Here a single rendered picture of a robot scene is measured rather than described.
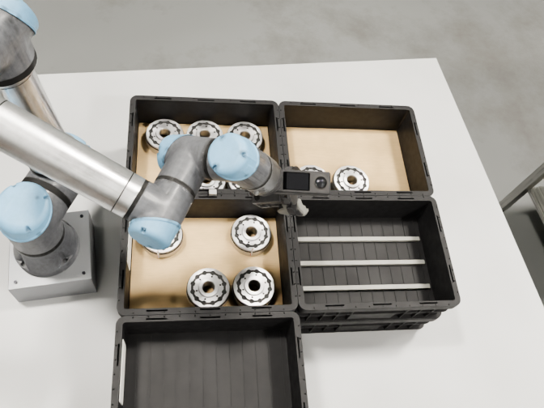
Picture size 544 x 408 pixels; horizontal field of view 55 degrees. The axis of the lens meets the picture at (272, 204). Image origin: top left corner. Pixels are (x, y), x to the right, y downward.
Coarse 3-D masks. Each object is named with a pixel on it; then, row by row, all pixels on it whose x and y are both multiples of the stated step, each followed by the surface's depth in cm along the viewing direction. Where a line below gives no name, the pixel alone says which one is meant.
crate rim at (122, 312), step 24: (288, 216) 130; (288, 240) 127; (120, 264) 118; (288, 264) 124; (120, 288) 115; (120, 312) 113; (144, 312) 114; (168, 312) 115; (192, 312) 115; (216, 312) 116
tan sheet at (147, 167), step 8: (144, 128) 148; (184, 128) 150; (224, 128) 152; (264, 128) 154; (144, 136) 147; (264, 136) 153; (144, 144) 145; (264, 144) 152; (144, 152) 144; (152, 152) 145; (264, 152) 150; (144, 160) 143; (152, 160) 143; (144, 168) 142; (152, 168) 142; (144, 176) 141; (152, 176) 141
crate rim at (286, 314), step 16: (128, 320) 112; (144, 320) 113; (160, 320) 114; (176, 320) 114; (192, 320) 115; (208, 320) 115; (224, 320) 116; (112, 384) 106; (304, 384) 112; (112, 400) 105; (304, 400) 110
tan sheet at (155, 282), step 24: (192, 240) 134; (216, 240) 135; (144, 264) 129; (168, 264) 130; (192, 264) 131; (216, 264) 132; (240, 264) 133; (264, 264) 134; (144, 288) 126; (168, 288) 127
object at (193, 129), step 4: (192, 124) 147; (196, 124) 147; (200, 124) 148; (204, 124) 148; (208, 124) 148; (212, 124) 148; (192, 128) 147; (196, 128) 147; (212, 128) 148; (216, 128) 148; (188, 132) 146; (192, 132) 146; (196, 132) 146; (216, 132) 148; (220, 132) 147; (216, 136) 146
